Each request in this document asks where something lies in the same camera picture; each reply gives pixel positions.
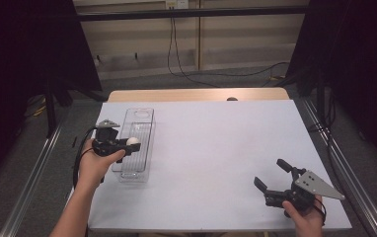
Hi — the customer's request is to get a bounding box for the white wall socket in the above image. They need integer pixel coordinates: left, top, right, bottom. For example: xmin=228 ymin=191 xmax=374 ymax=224
xmin=165 ymin=0 xmax=189 ymax=10

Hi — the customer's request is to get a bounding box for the wooden table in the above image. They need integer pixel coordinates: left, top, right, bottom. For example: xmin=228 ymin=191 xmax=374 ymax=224
xmin=107 ymin=87 xmax=291 ymax=103

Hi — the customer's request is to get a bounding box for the black curtain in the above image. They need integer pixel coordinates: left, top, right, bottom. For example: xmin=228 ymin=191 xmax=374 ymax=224
xmin=285 ymin=0 xmax=377 ymax=174
xmin=0 ymin=0 xmax=103 ymax=190

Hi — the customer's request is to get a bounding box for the black metal stand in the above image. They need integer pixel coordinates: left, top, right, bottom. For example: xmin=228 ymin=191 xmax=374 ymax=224
xmin=42 ymin=78 xmax=60 ymax=138

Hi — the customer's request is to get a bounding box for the black horizontal bar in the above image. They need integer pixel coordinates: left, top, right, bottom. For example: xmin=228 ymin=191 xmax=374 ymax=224
xmin=77 ymin=5 xmax=310 ymax=23

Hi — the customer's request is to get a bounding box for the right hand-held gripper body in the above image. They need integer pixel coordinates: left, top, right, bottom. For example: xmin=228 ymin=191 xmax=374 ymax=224
xmin=264 ymin=169 xmax=346 ymax=219

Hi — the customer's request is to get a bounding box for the metal floor rail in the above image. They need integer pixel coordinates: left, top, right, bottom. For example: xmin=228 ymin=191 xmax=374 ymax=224
xmin=302 ymin=98 xmax=377 ymax=237
xmin=0 ymin=121 xmax=63 ymax=237

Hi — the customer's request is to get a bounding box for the white table mat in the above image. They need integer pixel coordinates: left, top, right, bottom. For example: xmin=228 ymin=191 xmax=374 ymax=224
xmin=88 ymin=99 xmax=353 ymax=231

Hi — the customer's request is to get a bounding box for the yellow cable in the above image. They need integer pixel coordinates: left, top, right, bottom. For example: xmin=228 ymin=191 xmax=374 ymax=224
xmin=31 ymin=102 xmax=48 ymax=119

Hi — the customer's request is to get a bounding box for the black power cable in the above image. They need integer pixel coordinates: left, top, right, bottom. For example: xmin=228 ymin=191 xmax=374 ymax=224
xmin=167 ymin=8 xmax=222 ymax=89
xmin=172 ymin=8 xmax=290 ymax=79

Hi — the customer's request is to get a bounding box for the clear plastic egg container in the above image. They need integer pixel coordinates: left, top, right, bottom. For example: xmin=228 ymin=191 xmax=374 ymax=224
xmin=112 ymin=107 xmax=157 ymax=184

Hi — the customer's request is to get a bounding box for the person's right hand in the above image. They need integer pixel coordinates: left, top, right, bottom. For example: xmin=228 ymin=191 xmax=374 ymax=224
xmin=281 ymin=194 xmax=327 ymax=237

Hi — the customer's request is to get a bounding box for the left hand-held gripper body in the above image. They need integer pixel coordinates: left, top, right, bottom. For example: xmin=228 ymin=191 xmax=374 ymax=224
xmin=91 ymin=119 xmax=129 ymax=164

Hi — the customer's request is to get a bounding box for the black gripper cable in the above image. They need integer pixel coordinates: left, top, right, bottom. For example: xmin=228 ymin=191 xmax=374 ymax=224
xmin=312 ymin=194 xmax=328 ymax=227
xmin=72 ymin=126 xmax=100 ymax=191

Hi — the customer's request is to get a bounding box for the person's left hand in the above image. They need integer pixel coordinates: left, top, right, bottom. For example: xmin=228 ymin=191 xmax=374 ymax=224
xmin=77 ymin=139 xmax=127 ymax=193

